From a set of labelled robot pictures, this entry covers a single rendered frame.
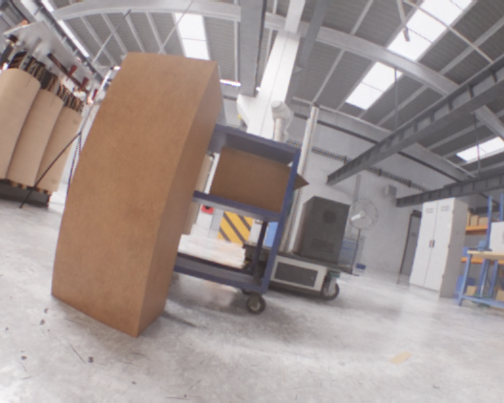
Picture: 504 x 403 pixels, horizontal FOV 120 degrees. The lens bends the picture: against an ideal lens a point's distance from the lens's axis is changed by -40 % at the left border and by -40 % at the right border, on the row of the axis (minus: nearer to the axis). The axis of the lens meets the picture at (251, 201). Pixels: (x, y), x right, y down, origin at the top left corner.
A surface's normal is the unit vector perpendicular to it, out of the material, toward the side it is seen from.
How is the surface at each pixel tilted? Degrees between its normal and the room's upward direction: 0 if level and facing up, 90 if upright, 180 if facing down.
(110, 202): 90
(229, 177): 90
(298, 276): 90
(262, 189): 90
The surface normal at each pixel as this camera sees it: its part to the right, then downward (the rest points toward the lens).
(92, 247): 0.04, -0.12
